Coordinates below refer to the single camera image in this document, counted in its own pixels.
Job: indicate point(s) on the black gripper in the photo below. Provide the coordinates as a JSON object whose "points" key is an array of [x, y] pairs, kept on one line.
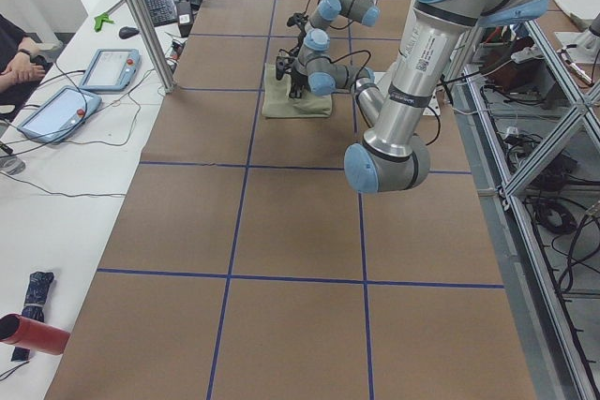
{"points": [[301, 37], [297, 78]]}

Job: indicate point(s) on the olive green long-sleeve shirt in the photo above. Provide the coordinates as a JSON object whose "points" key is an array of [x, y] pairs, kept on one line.
{"points": [[277, 103]]}

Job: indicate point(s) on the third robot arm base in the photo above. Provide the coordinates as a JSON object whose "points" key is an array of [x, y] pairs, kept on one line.
{"points": [[581, 46]]}

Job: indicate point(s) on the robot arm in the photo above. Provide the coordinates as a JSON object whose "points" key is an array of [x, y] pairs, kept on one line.
{"points": [[365, 12], [391, 156]]}

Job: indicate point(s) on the seated person's hands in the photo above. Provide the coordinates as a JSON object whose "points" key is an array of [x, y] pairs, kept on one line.
{"points": [[21, 70]]}

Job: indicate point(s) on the black keyboard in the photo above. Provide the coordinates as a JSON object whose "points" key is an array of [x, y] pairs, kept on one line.
{"points": [[162, 12]]}

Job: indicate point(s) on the black computer mouse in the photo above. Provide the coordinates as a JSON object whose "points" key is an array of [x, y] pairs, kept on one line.
{"points": [[127, 32]]}

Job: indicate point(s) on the far teach pendant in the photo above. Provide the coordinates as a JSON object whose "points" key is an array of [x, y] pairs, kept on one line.
{"points": [[110, 70]]}

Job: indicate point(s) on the teach pendant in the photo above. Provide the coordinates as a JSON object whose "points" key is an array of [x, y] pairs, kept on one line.
{"points": [[110, 70], [60, 115]]}

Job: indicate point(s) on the green plastic tool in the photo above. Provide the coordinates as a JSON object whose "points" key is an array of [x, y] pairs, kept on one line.
{"points": [[100, 20]]}

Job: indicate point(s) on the near teach pendant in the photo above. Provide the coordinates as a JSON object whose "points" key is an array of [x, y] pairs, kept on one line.
{"points": [[60, 115]]}

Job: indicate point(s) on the white power strip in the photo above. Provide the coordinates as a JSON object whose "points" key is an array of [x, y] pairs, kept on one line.
{"points": [[526, 54]]}

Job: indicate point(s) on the dark folded umbrella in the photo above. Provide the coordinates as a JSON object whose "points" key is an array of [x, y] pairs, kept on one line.
{"points": [[34, 301]]}

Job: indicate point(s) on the red cylindrical bottle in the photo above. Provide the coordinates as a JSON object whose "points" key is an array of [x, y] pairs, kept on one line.
{"points": [[23, 332]]}

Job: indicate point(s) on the aluminium frame post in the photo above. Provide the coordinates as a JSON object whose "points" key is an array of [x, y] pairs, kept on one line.
{"points": [[142, 18]]}

